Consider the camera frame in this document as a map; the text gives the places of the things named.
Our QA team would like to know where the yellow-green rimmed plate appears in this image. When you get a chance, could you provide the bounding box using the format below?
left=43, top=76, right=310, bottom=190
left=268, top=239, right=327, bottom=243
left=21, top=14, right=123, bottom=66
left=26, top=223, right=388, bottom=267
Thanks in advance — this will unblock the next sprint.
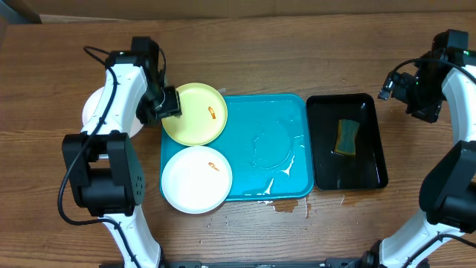
left=161, top=83, right=228, bottom=146

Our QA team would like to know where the teal plastic tray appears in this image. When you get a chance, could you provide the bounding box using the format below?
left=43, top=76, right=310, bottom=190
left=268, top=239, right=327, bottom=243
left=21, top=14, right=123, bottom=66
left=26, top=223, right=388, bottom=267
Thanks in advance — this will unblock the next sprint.
left=159, top=93, right=315, bottom=202

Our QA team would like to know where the white plate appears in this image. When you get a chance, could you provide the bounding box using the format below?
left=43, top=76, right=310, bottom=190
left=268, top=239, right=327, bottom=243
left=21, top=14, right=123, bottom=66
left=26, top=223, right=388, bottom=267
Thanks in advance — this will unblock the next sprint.
left=82, top=87, right=144, bottom=137
left=161, top=146, right=233, bottom=214

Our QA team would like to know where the green and yellow sponge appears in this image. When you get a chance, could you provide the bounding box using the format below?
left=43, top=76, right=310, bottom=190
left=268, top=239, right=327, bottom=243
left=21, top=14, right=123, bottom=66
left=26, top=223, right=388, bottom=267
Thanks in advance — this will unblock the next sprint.
left=333, top=119, right=360, bottom=156

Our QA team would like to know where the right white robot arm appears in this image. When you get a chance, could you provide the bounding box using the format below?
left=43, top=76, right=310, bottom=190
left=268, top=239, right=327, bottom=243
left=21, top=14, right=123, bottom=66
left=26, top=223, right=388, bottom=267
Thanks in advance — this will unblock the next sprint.
left=350, top=29, right=475, bottom=268

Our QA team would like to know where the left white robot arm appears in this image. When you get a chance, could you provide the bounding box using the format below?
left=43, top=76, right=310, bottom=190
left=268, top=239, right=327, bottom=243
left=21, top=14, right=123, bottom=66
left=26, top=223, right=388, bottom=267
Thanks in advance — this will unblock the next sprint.
left=57, top=36, right=181, bottom=267

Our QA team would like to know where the black rectangular water tray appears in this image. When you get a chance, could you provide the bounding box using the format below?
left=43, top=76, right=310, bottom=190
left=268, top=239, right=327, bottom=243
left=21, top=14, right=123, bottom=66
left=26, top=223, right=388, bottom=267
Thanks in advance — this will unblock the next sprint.
left=306, top=93, right=388, bottom=191

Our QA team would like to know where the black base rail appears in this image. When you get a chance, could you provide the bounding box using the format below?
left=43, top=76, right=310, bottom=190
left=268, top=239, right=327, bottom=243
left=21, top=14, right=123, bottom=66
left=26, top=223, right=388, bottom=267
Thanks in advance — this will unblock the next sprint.
left=99, top=256, right=431, bottom=268

